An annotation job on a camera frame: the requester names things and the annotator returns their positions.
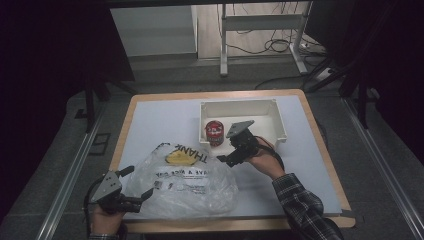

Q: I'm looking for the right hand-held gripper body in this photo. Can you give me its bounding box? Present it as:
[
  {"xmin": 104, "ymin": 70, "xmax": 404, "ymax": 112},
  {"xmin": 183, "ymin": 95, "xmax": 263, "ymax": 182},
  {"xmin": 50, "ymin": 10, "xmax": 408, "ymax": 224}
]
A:
[{"xmin": 225, "ymin": 119, "xmax": 260, "ymax": 168}]

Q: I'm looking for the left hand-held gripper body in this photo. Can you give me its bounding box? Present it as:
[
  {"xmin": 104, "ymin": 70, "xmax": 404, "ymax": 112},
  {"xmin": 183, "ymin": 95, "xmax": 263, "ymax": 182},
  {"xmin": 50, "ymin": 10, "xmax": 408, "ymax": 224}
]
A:
[{"xmin": 89, "ymin": 170, "xmax": 143, "ymax": 215}]

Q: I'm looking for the red can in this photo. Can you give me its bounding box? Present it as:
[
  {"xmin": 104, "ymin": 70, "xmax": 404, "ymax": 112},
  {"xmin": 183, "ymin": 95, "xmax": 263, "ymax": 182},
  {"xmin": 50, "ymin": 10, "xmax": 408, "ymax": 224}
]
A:
[{"xmin": 204, "ymin": 119, "xmax": 225, "ymax": 147}]

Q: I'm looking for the white plastic bin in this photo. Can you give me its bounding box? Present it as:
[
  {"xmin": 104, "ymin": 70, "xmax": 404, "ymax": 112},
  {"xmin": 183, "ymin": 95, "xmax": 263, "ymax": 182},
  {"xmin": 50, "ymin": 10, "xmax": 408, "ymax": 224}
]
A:
[{"xmin": 198, "ymin": 98, "xmax": 289, "ymax": 161}]

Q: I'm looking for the clear plastic bag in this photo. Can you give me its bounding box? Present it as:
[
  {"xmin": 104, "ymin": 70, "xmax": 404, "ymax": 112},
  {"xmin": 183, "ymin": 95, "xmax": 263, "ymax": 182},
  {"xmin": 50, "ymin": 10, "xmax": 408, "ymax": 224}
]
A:
[{"xmin": 124, "ymin": 142, "xmax": 240, "ymax": 220}]

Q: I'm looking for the person's left hand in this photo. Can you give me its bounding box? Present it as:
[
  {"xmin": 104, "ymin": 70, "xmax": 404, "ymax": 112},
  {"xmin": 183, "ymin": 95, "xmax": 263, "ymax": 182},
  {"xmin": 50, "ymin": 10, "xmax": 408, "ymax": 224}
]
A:
[{"xmin": 89, "ymin": 204, "xmax": 127, "ymax": 236}]

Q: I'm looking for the person's right hand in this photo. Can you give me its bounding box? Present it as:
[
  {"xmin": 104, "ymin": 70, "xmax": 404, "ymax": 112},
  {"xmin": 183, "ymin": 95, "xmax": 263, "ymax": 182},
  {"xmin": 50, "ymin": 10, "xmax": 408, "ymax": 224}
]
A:
[{"xmin": 245, "ymin": 137, "xmax": 287, "ymax": 181}]

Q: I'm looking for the white table mat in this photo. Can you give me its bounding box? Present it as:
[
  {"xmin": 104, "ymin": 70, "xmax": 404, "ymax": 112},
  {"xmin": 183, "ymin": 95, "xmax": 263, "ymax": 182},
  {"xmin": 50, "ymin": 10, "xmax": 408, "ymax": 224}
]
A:
[{"xmin": 116, "ymin": 95, "xmax": 344, "ymax": 222}]

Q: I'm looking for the dark metal stand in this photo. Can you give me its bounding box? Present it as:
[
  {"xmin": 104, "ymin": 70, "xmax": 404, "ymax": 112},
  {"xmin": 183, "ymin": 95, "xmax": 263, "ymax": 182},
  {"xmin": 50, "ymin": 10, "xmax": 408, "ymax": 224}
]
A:
[
  {"xmin": 83, "ymin": 71, "xmax": 138, "ymax": 134},
  {"xmin": 339, "ymin": 64, "xmax": 382, "ymax": 130}
]

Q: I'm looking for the white power strip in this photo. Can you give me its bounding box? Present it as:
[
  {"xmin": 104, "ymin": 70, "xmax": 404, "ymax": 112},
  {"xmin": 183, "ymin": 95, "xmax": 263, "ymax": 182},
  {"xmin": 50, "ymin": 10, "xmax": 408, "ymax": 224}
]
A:
[{"xmin": 315, "ymin": 67, "xmax": 335, "ymax": 82}]

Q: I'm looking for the grey panel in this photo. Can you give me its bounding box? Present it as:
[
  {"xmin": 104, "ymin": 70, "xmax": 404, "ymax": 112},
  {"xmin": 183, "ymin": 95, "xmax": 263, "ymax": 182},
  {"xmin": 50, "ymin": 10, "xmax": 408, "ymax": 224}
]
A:
[{"xmin": 109, "ymin": 5, "xmax": 198, "ymax": 58}]

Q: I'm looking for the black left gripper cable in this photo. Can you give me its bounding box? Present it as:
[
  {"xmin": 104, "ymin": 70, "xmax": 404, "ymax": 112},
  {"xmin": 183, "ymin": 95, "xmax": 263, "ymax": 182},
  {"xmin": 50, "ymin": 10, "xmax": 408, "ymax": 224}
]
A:
[{"xmin": 81, "ymin": 176, "xmax": 105, "ymax": 234}]

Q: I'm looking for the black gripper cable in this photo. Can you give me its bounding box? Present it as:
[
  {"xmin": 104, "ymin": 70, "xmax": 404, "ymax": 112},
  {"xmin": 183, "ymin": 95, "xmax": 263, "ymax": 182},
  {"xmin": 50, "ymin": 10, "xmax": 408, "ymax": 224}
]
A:
[
  {"xmin": 81, "ymin": 176, "xmax": 105, "ymax": 234},
  {"xmin": 253, "ymin": 134, "xmax": 287, "ymax": 172}
]

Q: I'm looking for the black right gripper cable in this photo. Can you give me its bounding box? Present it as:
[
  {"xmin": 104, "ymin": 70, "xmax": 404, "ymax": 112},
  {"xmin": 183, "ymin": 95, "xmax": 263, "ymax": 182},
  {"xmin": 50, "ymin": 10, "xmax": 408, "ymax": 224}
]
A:
[{"xmin": 253, "ymin": 134, "xmax": 287, "ymax": 172}]

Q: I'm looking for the metal floor rail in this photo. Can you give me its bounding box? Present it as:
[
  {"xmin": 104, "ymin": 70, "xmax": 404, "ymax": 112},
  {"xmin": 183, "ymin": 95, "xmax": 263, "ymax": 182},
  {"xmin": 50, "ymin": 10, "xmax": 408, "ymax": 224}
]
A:
[
  {"xmin": 342, "ymin": 97, "xmax": 424, "ymax": 240},
  {"xmin": 34, "ymin": 108, "xmax": 105, "ymax": 240}
]

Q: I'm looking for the tangle of black floor cables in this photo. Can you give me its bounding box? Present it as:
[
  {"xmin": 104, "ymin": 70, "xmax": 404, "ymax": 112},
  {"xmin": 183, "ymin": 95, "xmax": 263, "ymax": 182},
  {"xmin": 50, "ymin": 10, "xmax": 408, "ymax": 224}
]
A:
[{"xmin": 229, "ymin": 28, "xmax": 303, "ymax": 56}]

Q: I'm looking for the white desk frame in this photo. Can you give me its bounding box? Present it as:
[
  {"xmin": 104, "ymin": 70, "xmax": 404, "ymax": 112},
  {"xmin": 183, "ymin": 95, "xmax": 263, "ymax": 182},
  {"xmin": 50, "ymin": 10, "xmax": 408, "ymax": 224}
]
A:
[{"xmin": 218, "ymin": 1, "xmax": 315, "ymax": 78}]

